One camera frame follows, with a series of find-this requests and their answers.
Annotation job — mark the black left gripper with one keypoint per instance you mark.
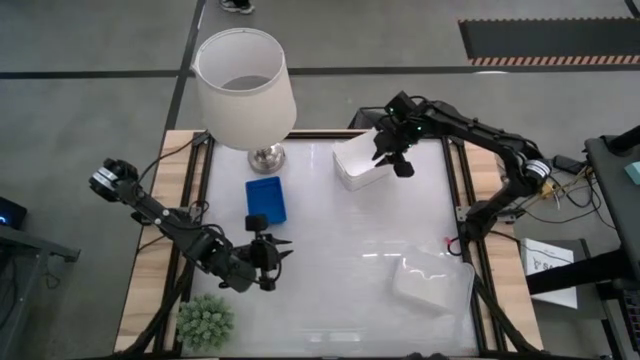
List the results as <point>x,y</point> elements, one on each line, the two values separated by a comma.
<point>262,255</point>

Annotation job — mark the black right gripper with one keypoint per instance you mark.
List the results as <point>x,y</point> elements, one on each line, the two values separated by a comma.
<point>400,132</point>

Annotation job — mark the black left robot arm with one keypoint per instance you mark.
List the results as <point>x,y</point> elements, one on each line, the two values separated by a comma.
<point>165,220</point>

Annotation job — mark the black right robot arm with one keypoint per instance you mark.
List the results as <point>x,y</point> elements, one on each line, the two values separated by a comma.
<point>480,132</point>

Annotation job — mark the black monitor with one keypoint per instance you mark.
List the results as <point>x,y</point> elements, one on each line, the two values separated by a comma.
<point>362,122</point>

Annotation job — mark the small green artificial plant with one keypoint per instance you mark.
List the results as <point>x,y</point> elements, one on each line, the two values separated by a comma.
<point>205,322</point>

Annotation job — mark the white shade table lamp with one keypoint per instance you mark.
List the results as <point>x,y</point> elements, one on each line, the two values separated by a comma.
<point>245,120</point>

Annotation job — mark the black power adapter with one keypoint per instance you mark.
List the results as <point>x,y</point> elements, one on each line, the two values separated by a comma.
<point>567,164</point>

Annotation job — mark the white printed paper sheet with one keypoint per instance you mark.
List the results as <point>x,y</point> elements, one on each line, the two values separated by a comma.
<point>542,252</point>

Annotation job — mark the black striped-edge floor mat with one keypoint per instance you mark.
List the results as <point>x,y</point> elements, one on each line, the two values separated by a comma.
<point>550,37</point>

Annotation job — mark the person's foot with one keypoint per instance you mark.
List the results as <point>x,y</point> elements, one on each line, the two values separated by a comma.
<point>237,5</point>

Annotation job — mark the black side cart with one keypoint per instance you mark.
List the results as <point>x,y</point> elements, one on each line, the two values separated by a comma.
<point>615,200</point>

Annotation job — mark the teal box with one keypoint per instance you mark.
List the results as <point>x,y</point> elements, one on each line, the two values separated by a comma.
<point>634,172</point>

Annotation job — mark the grey side table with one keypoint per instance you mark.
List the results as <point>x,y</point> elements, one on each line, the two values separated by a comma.
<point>30,245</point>

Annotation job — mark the black device with blue light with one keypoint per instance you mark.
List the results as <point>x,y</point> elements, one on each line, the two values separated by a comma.
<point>12,212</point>

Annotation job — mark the black metal table frame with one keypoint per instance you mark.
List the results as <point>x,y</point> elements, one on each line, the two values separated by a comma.
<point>320,134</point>

